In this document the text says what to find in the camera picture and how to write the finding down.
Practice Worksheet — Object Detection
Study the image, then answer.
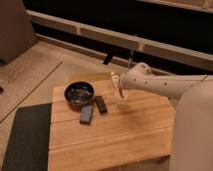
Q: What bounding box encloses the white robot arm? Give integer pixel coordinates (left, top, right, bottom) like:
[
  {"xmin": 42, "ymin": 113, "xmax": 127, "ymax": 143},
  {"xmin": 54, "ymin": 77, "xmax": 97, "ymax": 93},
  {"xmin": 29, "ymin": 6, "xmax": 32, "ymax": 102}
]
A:
[{"xmin": 111, "ymin": 62, "xmax": 213, "ymax": 171}]

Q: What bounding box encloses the blue sponge block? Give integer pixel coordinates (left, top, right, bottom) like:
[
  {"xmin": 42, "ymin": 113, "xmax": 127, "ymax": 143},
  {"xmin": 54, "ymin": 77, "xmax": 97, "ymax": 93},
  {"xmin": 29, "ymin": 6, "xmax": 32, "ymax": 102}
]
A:
[{"xmin": 80, "ymin": 105, "xmax": 93, "ymax": 124}]

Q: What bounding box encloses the black table leg bracket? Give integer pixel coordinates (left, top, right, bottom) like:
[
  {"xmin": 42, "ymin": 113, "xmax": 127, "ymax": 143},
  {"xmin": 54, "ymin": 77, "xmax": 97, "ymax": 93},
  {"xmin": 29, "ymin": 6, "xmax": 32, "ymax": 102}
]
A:
[{"xmin": 103, "ymin": 51, "xmax": 114, "ymax": 65}]

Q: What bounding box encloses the dark ceramic bowl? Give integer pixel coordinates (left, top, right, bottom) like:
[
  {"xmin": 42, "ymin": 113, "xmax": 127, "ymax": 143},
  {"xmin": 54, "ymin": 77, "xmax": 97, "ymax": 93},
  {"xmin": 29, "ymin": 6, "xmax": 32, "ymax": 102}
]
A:
[{"xmin": 64, "ymin": 81, "xmax": 94, "ymax": 106}]

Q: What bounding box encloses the white ceramic cup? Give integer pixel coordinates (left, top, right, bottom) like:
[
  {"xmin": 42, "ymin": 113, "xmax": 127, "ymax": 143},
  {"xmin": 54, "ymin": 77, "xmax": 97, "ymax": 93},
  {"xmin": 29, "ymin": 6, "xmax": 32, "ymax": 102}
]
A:
[{"xmin": 115, "ymin": 88, "xmax": 129, "ymax": 108}]

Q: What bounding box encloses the wooden cutting board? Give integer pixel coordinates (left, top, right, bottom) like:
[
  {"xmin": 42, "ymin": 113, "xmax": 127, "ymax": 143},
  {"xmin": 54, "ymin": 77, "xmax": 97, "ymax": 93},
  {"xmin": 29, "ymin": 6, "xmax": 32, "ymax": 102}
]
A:
[{"xmin": 48, "ymin": 80, "xmax": 174, "ymax": 171}]

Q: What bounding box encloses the black rectangular block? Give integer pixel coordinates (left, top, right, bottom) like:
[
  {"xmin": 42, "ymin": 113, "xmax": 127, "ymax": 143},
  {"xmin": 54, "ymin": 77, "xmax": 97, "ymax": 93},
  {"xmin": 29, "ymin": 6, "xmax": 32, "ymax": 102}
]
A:
[{"xmin": 95, "ymin": 96, "xmax": 107, "ymax": 113}]

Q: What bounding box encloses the dark grey mat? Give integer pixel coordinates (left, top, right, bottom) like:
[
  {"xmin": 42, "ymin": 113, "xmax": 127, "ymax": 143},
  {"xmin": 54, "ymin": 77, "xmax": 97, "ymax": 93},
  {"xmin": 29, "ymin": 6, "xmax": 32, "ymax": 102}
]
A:
[{"xmin": 1, "ymin": 103, "xmax": 52, "ymax": 171}]

